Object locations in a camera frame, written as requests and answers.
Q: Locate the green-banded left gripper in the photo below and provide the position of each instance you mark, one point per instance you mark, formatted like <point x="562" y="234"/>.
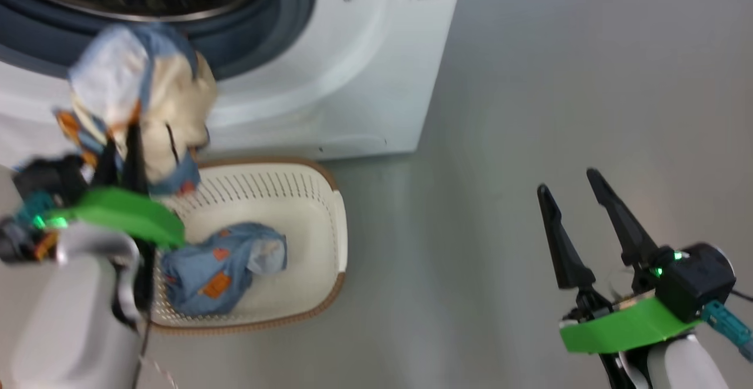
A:
<point x="129" y="212"/>

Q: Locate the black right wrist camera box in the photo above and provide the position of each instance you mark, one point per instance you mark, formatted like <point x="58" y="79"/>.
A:
<point x="694" y="280"/>

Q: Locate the teal left camera connector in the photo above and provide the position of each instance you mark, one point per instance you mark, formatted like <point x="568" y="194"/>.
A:
<point x="35" y="209"/>

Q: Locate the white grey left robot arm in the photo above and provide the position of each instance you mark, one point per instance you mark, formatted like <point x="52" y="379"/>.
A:
<point x="70" y="318"/>

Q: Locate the cream and blue cartoon garment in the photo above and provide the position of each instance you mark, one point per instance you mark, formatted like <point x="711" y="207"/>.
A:
<point x="170" y="106"/>

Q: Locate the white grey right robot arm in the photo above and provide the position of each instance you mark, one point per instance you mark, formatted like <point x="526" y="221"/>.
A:
<point x="682" y="365"/>

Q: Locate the cream perforated laundry basket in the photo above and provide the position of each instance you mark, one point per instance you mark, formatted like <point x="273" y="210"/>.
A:
<point x="306" y="218"/>

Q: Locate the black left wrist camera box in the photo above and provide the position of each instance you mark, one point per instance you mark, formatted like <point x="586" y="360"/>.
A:
<point x="50" y="177"/>

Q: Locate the teal camera connector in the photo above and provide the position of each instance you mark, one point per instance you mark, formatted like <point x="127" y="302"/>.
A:
<point x="726" y="324"/>
<point x="35" y="209"/>

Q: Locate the teal right camera connector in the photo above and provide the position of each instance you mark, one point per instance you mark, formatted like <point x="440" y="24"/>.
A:
<point x="726" y="324"/>

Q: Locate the blue garment with orange patches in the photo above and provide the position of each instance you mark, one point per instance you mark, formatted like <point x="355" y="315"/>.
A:
<point x="212" y="271"/>

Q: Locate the grey rubber door gasket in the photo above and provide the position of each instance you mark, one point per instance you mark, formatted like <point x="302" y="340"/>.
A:
<point x="259" y="36"/>

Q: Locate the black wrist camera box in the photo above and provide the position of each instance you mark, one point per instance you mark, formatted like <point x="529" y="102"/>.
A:
<point x="694" y="280"/>
<point x="50" y="177"/>

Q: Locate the round white filter cover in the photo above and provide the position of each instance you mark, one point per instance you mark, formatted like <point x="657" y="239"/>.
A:
<point x="353" y="143"/>

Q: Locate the white washing machine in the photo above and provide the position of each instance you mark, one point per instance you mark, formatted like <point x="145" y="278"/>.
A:
<point x="353" y="71"/>

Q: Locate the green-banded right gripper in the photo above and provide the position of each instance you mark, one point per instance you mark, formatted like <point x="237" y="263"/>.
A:
<point x="623" y="327"/>

